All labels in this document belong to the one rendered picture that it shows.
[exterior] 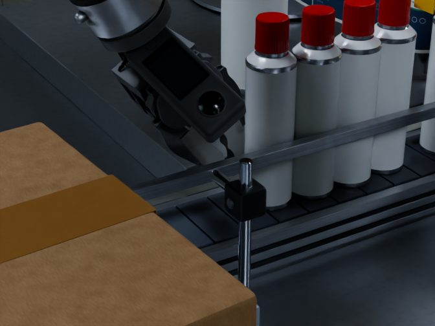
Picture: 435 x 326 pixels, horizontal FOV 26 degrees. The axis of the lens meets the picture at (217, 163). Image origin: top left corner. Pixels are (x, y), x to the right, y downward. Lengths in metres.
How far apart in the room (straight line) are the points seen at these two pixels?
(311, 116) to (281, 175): 0.07
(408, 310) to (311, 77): 0.25
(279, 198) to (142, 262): 0.52
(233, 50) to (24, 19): 0.45
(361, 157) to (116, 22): 0.34
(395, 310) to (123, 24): 0.38
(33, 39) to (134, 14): 0.67
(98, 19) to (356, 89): 0.30
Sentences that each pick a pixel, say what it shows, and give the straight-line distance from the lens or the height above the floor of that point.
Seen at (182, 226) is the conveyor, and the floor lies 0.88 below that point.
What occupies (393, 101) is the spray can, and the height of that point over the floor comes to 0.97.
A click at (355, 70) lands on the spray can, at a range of 0.98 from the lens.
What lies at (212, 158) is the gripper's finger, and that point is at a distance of 0.93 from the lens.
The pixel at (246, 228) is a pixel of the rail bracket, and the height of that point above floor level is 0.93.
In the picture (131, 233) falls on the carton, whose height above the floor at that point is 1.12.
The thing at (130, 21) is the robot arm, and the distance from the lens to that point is 0.82.
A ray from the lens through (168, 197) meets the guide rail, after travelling 0.98.
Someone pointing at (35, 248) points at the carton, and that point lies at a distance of 0.50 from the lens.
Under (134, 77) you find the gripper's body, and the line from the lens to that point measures 0.90.
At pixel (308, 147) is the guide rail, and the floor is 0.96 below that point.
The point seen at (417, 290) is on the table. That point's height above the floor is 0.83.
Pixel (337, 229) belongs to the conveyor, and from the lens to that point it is 1.01.
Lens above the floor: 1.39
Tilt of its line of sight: 28 degrees down
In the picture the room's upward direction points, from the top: straight up
